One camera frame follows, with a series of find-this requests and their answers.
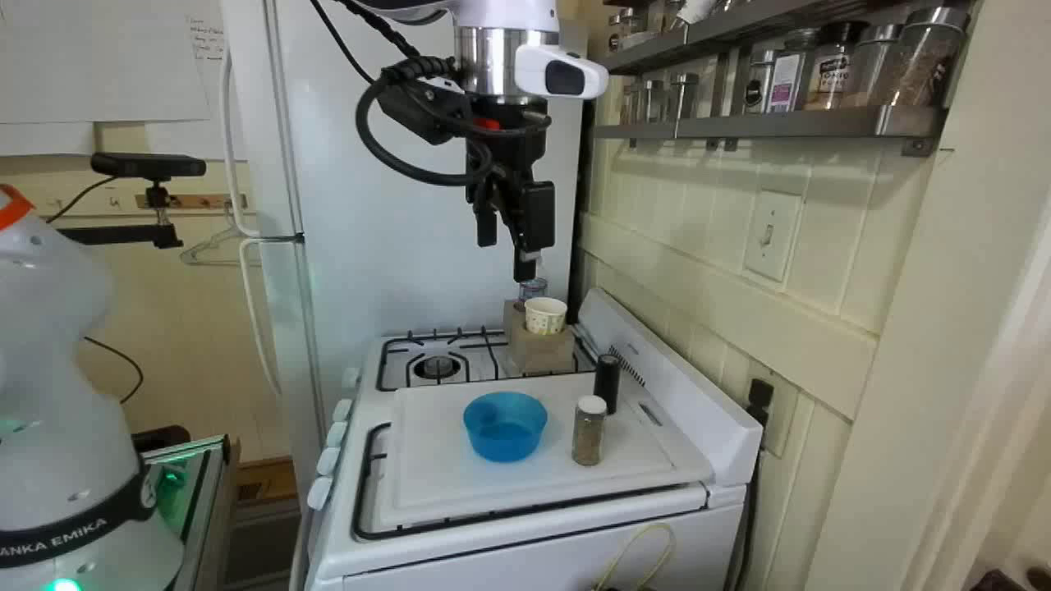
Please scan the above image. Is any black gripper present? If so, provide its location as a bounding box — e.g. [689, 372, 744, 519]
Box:
[462, 103, 560, 284]

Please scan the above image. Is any glass spice jar steel lid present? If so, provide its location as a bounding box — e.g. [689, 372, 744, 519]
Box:
[643, 75, 671, 124]
[671, 68, 700, 120]
[918, 5, 968, 111]
[620, 75, 646, 124]
[709, 46, 744, 119]
[744, 46, 773, 116]
[873, 17, 923, 111]

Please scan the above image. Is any black spice bottle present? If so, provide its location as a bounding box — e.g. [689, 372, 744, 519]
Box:
[593, 347, 625, 417]

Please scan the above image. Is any blue plastic bowl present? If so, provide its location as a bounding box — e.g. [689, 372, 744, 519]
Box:
[461, 389, 551, 466]

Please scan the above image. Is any white-capped brown spice bottle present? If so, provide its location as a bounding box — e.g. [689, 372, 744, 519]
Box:
[567, 395, 611, 468]

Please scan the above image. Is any white-labelled spice jar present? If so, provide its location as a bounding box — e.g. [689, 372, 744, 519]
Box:
[767, 46, 812, 116]

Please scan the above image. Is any black-capped labelled spice jar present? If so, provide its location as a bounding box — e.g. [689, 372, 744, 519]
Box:
[805, 24, 878, 111]

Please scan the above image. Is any glass jar with lid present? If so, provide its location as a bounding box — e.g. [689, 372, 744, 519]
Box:
[517, 277, 554, 308]

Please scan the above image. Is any white patterned paper cup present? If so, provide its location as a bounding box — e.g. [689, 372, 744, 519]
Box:
[523, 293, 571, 338]

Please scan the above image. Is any brown cardboard box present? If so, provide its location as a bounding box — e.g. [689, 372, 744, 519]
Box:
[503, 298, 582, 381]

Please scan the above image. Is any black stove grate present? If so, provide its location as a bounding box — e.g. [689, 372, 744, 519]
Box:
[374, 323, 601, 395]
[350, 417, 716, 543]

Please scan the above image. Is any white refrigerator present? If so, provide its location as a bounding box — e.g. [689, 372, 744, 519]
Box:
[219, 0, 593, 464]

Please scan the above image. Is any white cutting board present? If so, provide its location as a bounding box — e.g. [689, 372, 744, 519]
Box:
[387, 372, 689, 519]

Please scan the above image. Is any black plug in outlet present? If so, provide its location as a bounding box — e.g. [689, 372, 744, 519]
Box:
[746, 374, 779, 426]

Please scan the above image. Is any white gas stove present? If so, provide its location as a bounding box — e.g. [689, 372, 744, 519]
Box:
[290, 284, 767, 591]

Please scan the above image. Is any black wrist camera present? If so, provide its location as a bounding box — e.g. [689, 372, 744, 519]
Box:
[374, 60, 485, 143]

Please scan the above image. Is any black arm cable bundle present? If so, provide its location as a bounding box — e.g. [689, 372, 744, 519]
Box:
[309, 0, 485, 189]

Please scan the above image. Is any cream light switch plate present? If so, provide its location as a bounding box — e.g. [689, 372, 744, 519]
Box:
[744, 189, 805, 284]

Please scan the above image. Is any steel wall spice rack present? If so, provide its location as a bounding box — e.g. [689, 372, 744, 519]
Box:
[588, 0, 976, 160]

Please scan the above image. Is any yellow cord loop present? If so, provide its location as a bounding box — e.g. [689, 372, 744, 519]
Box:
[594, 519, 682, 591]

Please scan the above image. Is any black plug cable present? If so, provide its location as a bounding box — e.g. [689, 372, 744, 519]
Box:
[728, 417, 770, 591]

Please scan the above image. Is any black camera on stand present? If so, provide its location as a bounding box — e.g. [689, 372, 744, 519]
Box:
[61, 151, 209, 253]

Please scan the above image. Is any thin black wall cable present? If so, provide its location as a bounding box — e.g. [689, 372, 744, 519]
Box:
[79, 333, 149, 406]

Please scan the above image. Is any white wall board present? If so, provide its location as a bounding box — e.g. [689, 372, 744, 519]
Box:
[0, 0, 231, 128]

